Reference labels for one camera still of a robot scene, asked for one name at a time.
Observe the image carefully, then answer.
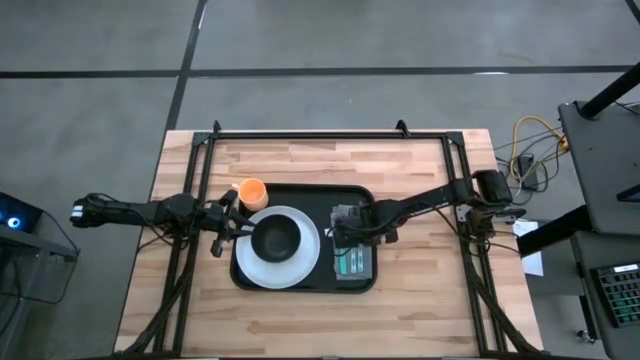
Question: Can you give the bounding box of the black bowl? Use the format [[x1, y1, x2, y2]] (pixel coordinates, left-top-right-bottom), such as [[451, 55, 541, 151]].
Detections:
[[250, 214, 303, 264]]

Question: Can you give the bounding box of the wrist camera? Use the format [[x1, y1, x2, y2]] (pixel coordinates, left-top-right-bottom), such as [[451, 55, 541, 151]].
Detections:
[[332, 224, 362, 250], [202, 201, 224, 227]]

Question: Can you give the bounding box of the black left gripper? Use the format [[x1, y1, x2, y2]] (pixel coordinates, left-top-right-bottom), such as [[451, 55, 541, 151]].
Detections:
[[210, 189, 257, 258]]

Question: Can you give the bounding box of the colourful key panel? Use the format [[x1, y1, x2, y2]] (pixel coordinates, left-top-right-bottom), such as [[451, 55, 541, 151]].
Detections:
[[591, 263, 640, 329]]

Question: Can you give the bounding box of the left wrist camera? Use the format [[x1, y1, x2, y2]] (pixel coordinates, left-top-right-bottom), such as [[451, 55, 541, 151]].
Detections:
[[202, 201, 224, 227]]

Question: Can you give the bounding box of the black plastic serving tray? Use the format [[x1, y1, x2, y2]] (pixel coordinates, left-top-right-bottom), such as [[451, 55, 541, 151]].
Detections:
[[229, 183, 379, 295]]

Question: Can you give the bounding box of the black table with key panel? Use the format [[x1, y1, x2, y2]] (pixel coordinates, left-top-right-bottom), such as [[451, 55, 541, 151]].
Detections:
[[569, 230, 640, 360]]

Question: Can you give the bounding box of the black slanted pole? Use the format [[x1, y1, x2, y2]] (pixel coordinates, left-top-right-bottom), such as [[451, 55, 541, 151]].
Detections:
[[579, 62, 640, 120]]

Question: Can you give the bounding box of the computer with blue light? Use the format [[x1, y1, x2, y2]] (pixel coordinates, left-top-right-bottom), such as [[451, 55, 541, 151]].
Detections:
[[0, 191, 44, 234]]

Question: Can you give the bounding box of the black power adapter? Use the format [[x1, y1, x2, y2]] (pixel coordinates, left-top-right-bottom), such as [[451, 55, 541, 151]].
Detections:
[[517, 153, 540, 191]]

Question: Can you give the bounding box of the grey cloth napkin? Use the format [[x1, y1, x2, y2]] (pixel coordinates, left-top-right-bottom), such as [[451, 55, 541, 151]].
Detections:
[[329, 202, 375, 282]]

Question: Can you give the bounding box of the black aluminium table frame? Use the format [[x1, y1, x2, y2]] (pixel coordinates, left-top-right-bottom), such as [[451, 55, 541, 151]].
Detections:
[[117, 119, 544, 359]]

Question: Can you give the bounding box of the orange cup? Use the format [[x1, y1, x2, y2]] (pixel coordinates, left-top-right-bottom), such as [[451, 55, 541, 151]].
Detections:
[[231, 177, 270, 213]]

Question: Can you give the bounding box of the white round plate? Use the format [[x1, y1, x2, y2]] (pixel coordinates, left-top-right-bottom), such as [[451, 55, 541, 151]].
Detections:
[[234, 205, 321, 290]]

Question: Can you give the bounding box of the yellow cable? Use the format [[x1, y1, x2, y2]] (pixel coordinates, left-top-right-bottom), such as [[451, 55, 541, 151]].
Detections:
[[509, 115, 569, 181]]

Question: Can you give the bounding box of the white paper sheet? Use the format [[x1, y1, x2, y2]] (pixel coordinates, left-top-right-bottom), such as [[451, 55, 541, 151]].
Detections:
[[512, 218, 545, 278]]

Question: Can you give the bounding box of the black equipment cart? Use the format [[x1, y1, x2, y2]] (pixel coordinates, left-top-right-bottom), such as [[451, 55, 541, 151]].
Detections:
[[517, 99, 640, 257]]

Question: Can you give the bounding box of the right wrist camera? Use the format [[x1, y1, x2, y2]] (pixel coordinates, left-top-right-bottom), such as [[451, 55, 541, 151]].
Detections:
[[332, 224, 362, 250]]

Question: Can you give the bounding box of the grey metal stand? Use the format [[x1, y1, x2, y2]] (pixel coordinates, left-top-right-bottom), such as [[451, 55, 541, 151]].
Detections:
[[0, 222, 81, 360]]

